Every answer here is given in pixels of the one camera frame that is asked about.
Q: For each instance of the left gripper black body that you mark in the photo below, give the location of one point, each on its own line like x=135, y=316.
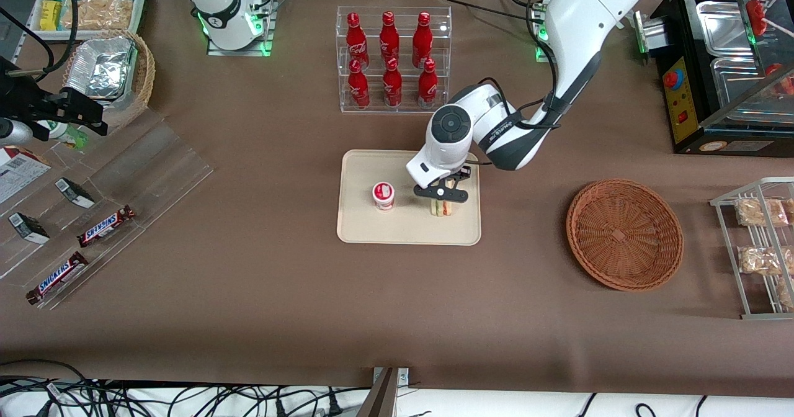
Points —
x=463, y=172

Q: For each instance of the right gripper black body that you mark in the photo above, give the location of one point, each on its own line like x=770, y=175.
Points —
x=25, y=102

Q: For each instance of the triangle sandwich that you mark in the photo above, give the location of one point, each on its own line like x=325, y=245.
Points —
x=442, y=209

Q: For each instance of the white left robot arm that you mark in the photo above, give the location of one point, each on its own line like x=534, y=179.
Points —
x=577, y=20

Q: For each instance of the cream rectangular plastic tray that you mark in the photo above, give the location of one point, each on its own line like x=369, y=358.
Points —
x=409, y=231

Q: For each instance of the light wicker basket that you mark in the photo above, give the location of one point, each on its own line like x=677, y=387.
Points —
x=144, y=76

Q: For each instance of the round brown wicker basket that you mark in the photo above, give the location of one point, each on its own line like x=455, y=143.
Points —
x=623, y=237

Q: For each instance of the silver metal warmer tray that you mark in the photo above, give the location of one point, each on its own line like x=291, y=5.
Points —
x=744, y=88
x=722, y=29

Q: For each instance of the green and white bottle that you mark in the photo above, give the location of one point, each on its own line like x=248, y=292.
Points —
x=65, y=134

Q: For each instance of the stack of foil containers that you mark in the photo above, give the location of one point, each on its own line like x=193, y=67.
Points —
x=102, y=66

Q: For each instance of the red-lidded white yogurt cup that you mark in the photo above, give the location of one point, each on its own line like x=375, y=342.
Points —
x=384, y=195

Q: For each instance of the clear acrylic stepped display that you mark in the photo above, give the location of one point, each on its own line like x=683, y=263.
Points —
x=155, y=156

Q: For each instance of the white and red paper carton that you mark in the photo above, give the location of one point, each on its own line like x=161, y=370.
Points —
x=18, y=172

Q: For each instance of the small black snack bar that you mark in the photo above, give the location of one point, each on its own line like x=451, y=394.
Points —
x=29, y=228
x=75, y=192

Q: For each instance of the clear acrylic bottle rack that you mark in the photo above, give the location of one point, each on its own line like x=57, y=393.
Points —
x=397, y=103

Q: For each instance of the red Coca-Cola bottle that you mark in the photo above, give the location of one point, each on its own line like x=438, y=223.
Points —
x=427, y=88
x=422, y=38
x=355, y=38
x=389, y=37
x=358, y=88
x=392, y=87

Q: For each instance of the clear bag of beige crackers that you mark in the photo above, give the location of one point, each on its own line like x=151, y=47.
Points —
x=99, y=13

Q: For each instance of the yellow snack pack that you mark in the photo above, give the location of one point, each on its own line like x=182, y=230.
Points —
x=51, y=15

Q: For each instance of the Snickers chocolate bar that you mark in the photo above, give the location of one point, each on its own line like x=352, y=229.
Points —
x=105, y=226
x=57, y=278

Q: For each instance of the white plastic snack bin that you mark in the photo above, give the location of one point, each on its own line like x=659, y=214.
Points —
x=139, y=7

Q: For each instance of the black food warmer cabinet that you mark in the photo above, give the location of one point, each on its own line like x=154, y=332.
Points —
x=685, y=94

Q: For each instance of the clear bag of brown snacks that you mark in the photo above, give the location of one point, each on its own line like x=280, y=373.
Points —
x=758, y=260
x=790, y=210
x=760, y=212
x=786, y=294

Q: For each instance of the red food on stick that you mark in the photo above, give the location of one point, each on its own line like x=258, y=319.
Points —
x=780, y=77
x=755, y=13

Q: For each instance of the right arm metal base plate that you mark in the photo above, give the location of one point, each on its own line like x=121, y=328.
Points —
x=263, y=32

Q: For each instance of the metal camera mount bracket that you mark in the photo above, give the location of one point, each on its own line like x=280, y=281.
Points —
x=381, y=395

